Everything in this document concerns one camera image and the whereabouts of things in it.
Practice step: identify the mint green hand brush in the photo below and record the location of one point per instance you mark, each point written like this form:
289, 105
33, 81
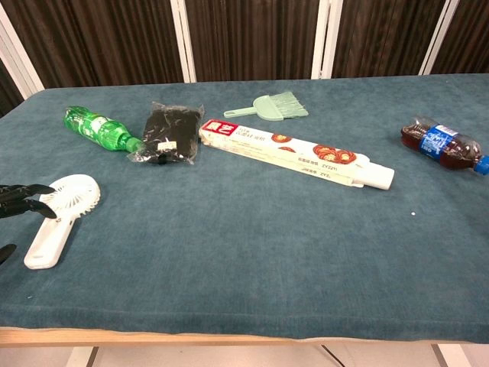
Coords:
275, 105

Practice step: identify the black item in plastic bag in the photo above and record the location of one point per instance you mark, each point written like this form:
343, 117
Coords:
172, 134

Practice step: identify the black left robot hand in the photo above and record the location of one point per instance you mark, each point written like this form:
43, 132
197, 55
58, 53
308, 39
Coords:
15, 200

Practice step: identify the dark folding screen with white frame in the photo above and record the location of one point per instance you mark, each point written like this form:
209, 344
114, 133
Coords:
244, 38

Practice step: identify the cling film box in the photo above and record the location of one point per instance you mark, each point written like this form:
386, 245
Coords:
290, 153

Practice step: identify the teal table cloth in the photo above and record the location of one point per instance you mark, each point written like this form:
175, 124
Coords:
244, 237

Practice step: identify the cola bottle with blue label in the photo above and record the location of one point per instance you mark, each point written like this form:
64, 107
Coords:
439, 141

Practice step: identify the green soda bottle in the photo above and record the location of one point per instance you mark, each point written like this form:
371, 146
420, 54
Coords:
99, 130

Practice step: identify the white handheld fan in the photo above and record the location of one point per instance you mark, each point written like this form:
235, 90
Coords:
57, 218

